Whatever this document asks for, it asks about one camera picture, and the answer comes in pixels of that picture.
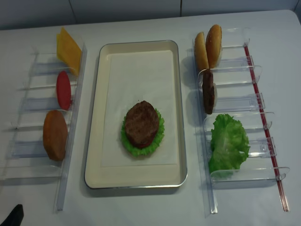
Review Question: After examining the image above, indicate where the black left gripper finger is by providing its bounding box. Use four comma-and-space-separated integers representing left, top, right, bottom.
0, 204, 24, 226

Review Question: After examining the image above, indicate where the orange-brown bun top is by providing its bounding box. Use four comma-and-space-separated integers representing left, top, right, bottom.
43, 110, 68, 161

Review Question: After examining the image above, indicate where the orange cheese slice front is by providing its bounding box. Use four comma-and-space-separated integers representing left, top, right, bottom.
60, 27, 82, 77

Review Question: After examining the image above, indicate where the red tomato slice in rack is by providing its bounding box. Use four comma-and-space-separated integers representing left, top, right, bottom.
56, 71, 71, 110

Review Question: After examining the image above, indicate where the lettuce leaf on tray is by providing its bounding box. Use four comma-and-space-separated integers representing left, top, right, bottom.
120, 108, 165, 158

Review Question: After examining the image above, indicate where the red tomato slice on tray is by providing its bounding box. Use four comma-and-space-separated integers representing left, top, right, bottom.
135, 139, 153, 149

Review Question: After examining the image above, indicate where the brown meat patty on tray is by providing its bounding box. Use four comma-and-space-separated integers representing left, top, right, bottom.
125, 101, 159, 146

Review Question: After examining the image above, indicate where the yellow cheese slice back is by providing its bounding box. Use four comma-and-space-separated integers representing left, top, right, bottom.
56, 33, 62, 61

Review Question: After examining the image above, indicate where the green lettuce leaf in rack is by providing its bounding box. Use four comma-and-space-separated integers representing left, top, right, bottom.
209, 114, 250, 173

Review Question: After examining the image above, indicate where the brown meat patty in rack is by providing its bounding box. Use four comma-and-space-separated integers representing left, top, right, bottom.
202, 69, 215, 114

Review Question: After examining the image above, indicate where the clear acrylic left rack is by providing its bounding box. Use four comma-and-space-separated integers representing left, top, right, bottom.
0, 35, 87, 211

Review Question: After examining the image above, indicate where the clear acrylic rack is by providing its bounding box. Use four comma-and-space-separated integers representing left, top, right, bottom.
0, 35, 87, 211
188, 28, 290, 214

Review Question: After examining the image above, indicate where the cream metal serving tray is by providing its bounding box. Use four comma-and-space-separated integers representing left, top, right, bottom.
84, 40, 187, 189

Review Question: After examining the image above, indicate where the white paper tray liner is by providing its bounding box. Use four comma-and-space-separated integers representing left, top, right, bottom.
101, 50, 178, 167

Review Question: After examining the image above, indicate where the clear acrylic right rack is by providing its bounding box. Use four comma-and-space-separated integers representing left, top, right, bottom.
188, 28, 290, 214

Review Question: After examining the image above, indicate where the left light bun half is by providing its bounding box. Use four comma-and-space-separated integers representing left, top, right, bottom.
194, 32, 209, 71

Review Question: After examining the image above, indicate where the right golden bun half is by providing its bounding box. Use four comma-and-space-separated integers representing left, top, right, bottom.
206, 24, 222, 69

